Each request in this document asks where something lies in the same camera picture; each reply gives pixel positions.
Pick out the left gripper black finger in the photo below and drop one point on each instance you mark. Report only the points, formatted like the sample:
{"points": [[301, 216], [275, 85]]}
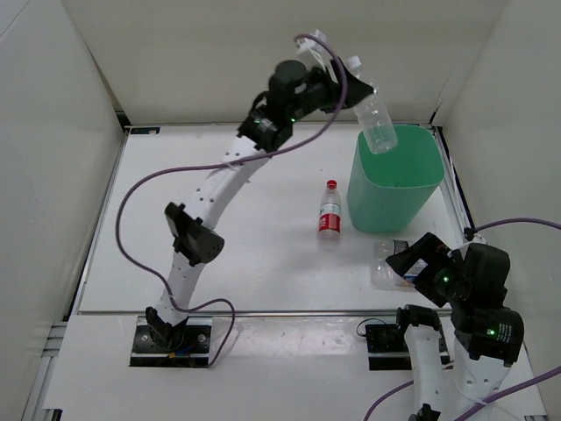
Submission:
{"points": [[353, 94], [338, 72]]}

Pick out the green plastic bin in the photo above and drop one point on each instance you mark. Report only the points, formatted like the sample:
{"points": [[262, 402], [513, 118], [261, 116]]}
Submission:
{"points": [[387, 190]]}

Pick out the clear bottle white cap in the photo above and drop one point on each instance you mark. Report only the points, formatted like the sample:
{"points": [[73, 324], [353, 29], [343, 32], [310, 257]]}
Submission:
{"points": [[372, 114]]}

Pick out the clear bottle red label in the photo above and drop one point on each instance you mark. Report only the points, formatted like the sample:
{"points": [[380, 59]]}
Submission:
{"points": [[329, 219]]}

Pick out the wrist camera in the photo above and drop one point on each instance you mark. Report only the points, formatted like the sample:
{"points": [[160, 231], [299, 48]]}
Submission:
{"points": [[486, 269], [310, 53]]}

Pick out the clear bottle blue white label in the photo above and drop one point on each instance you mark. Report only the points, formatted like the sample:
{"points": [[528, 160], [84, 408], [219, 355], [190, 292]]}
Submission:
{"points": [[383, 277]]}

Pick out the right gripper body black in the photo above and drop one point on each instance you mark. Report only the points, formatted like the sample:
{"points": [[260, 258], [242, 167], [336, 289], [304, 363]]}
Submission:
{"points": [[441, 281]]}

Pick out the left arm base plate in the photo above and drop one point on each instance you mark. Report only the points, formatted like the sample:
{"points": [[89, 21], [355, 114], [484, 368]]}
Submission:
{"points": [[189, 349]]}

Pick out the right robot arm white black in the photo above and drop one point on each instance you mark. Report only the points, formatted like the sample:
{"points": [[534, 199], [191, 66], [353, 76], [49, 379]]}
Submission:
{"points": [[488, 335]]}

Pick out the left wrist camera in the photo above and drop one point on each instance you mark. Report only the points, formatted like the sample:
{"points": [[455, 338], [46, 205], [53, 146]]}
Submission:
{"points": [[310, 53]]}

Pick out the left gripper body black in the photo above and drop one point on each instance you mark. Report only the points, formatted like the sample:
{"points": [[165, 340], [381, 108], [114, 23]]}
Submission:
{"points": [[321, 94]]}

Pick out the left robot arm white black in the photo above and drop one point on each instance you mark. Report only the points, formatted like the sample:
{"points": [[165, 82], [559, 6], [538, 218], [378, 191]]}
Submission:
{"points": [[294, 91]]}

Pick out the clear bottle black label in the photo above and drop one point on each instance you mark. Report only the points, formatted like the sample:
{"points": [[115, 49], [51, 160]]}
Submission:
{"points": [[384, 248]]}

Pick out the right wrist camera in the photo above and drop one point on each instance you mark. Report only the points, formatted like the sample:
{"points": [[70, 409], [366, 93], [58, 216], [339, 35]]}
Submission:
{"points": [[486, 269]]}

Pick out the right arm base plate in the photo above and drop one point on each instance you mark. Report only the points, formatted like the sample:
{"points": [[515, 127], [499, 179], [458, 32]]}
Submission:
{"points": [[386, 347]]}

